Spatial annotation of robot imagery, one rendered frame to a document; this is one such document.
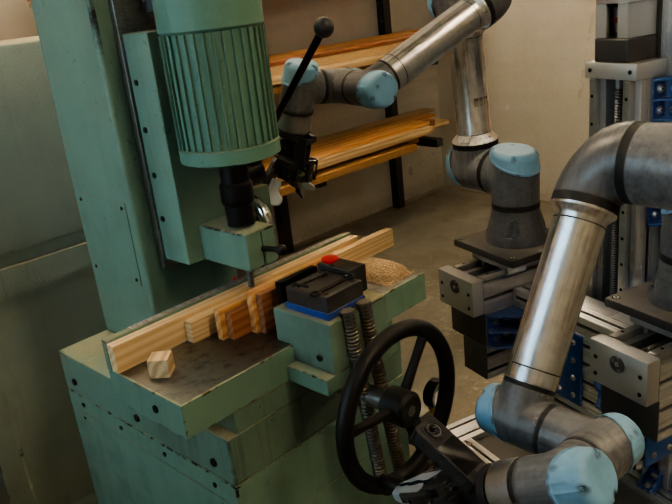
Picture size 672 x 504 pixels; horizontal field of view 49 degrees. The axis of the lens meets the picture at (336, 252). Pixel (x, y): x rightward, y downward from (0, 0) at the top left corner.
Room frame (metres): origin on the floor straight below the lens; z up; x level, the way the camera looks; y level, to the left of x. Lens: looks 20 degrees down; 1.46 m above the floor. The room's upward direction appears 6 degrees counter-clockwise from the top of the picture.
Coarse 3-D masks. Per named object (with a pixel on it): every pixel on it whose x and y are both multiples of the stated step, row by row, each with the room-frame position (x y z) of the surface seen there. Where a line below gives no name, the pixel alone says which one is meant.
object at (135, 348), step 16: (352, 240) 1.49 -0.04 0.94; (304, 256) 1.41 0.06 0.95; (320, 256) 1.42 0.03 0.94; (272, 272) 1.34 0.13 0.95; (240, 288) 1.27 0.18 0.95; (208, 304) 1.22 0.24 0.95; (160, 320) 1.17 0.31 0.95; (176, 320) 1.17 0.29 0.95; (128, 336) 1.12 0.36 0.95; (144, 336) 1.12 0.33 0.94; (160, 336) 1.14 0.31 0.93; (176, 336) 1.16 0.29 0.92; (112, 352) 1.08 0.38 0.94; (128, 352) 1.10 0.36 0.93; (144, 352) 1.12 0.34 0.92; (112, 368) 1.09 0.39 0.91; (128, 368) 1.09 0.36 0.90
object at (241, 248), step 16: (208, 224) 1.31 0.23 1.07; (224, 224) 1.30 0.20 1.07; (256, 224) 1.27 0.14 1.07; (272, 224) 1.27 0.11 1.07; (208, 240) 1.30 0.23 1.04; (224, 240) 1.26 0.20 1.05; (240, 240) 1.23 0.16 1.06; (256, 240) 1.23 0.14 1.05; (272, 240) 1.26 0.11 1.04; (208, 256) 1.30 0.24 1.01; (224, 256) 1.27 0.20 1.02; (240, 256) 1.23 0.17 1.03; (256, 256) 1.23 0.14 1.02; (272, 256) 1.25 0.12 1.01
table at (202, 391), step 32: (384, 288) 1.31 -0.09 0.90; (416, 288) 1.36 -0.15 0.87; (192, 352) 1.13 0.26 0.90; (224, 352) 1.12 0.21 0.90; (256, 352) 1.10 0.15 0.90; (288, 352) 1.11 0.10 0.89; (128, 384) 1.06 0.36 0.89; (160, 384) 1.03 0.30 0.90; (192, 384) 1.02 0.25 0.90; (224, 384) 1.01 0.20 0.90; (256, 384) 1.06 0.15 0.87; (320, 384) 1.05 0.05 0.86; (160, 416) 1.00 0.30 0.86; (192, 416) 0.97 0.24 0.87; (224, 416) 1.01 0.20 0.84
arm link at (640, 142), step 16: (640, 128) 0.97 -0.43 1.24; (656, 128) 0.96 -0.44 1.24; (624, 144) 0.96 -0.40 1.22; (640, 144) 0.95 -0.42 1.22; (656, 144) 0.93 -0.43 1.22; (624, 160) 0.95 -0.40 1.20; (640, 160) 0.94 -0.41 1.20; (656, 160) 0.92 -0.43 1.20; (624, 176) 0.95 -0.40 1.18; (640, 176) 0.93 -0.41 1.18; (656, 176) 0.92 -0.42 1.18; (624, 192) 0.96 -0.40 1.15; (640, 192) 0.94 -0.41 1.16; (656, 192) 0.92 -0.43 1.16
